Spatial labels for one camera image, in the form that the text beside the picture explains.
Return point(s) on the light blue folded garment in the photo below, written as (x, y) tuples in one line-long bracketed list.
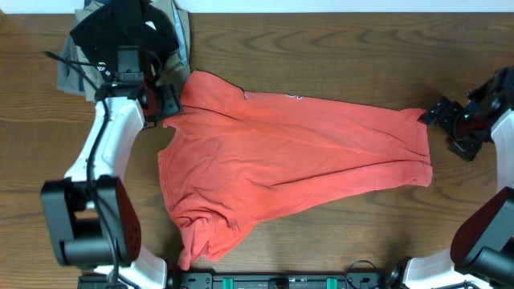
[(180, 35)]

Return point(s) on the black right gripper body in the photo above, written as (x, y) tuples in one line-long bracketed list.
[(448, 116)]

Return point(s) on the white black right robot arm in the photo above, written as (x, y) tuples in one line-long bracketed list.
[(481, 253)]

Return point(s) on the grey folded garment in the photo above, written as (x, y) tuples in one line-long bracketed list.
[(69, 81)]

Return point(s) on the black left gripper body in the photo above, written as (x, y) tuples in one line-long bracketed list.
[(169, 101)]

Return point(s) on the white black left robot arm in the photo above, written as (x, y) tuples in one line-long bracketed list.
[(91, 221)]

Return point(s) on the black folded garment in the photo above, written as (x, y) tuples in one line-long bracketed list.
[(123, 23)]

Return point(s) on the red soccer t-shirt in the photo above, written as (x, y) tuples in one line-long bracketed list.
[(240, 158)]

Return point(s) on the khaki folded garment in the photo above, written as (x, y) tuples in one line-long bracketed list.
[(174, 72)]

